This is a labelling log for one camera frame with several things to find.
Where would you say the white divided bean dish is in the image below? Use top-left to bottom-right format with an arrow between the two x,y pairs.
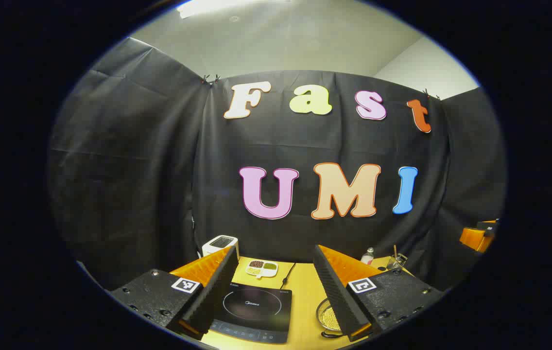
245,260 -> 279,279

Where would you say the stainless steel pot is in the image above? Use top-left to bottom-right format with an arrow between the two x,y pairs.
316,297 -> 345,339

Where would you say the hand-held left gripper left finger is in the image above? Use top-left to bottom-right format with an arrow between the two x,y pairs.
110,245 -> 240,341

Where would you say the white toaster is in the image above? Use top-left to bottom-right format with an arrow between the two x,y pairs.
202,235 -> 240,258

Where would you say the black backdrop cloth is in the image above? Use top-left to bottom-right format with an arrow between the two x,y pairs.
48,37 -> 507,292

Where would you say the black power cable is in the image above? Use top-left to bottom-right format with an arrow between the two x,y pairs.
281,262 -> 297,290

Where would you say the ceiling light panel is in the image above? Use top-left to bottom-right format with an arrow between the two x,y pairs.
177,0 -> 291,19

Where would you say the ribbed glass container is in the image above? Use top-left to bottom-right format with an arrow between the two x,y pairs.
386,253 -> 408,271

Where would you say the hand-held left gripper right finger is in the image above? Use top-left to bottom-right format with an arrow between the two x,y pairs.
312,245 -> 446,342

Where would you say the black induction cooktop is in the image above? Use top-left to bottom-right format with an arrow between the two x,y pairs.
208,282 -> 293,344

